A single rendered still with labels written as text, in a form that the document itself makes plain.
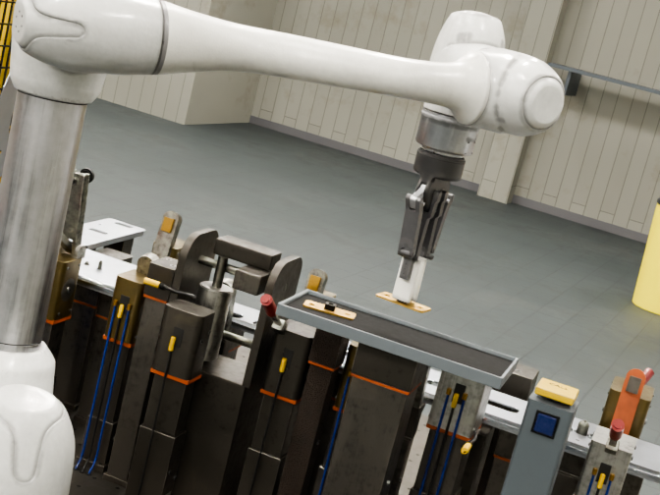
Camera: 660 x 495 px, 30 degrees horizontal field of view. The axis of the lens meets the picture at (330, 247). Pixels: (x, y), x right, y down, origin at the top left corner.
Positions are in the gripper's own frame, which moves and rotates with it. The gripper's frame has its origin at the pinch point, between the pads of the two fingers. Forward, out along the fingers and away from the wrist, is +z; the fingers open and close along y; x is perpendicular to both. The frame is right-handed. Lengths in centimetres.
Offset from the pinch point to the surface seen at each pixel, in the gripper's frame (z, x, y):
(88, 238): 25, 91, 37
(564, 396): 9.8, -27.5, 3.5
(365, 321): 9.5, 6.0, 1.4
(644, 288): 114, 109, 664
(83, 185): 6, 70, 5
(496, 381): 9.8, -18.6, -2.3
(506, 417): 25.8, -11.5, 31.4
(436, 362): 9.9, -9.4, -4.0
